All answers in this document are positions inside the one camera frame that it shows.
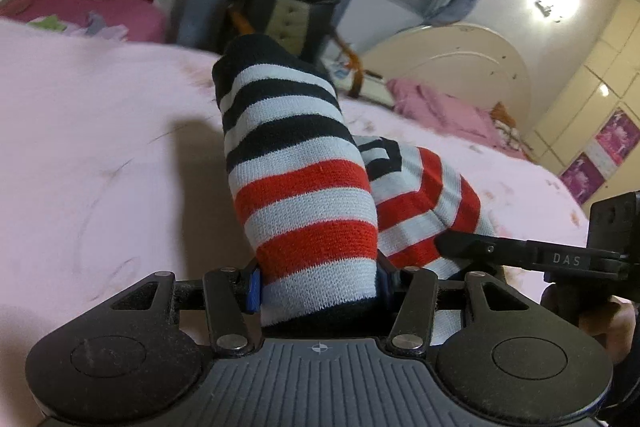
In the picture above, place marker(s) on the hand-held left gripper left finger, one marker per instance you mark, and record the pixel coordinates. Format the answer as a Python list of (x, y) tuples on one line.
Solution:
[(253, 291)]

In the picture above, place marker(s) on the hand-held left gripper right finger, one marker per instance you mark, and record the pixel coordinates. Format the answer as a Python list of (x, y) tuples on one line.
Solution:
[(384, 282)]

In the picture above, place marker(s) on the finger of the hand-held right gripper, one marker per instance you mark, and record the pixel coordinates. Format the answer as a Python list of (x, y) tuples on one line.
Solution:
[(475, 248)]

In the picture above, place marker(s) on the striped white black red garment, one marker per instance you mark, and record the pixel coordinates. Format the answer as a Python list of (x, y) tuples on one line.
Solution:
[(300, 187)]

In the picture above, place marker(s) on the person's right hand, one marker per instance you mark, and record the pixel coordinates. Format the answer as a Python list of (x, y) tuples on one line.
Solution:
[(607, 322)]

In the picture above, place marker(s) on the orange patterned cloth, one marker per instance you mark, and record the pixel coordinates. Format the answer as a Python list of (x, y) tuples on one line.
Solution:
[(507, 127)]

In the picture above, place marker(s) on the pink crumpled cloth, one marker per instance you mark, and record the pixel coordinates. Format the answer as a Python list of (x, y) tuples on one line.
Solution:
[(440, 112)]

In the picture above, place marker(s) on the cream wardrobe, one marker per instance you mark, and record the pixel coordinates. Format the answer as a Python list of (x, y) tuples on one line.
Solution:
[(595, 87)]

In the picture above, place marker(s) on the cream arched headboard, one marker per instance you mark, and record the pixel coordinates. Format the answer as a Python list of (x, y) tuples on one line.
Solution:
[(465, 57)]

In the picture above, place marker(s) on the pink floral bed sheet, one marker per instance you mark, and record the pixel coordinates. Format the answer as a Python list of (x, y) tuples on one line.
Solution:
[(100, 147)]

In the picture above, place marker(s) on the pink pillow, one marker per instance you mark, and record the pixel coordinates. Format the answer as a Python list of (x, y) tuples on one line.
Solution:
[(125, 17)]

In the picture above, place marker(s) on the small lavender cloth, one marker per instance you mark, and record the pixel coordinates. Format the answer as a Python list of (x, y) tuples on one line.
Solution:
[(100, 27)]

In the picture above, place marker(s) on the small green cloth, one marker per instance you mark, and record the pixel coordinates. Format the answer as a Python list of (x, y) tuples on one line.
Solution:
[(50, 24)]

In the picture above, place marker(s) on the purple wall poster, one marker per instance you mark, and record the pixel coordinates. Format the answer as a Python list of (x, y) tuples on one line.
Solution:
[(614, 137), (582, 179)]

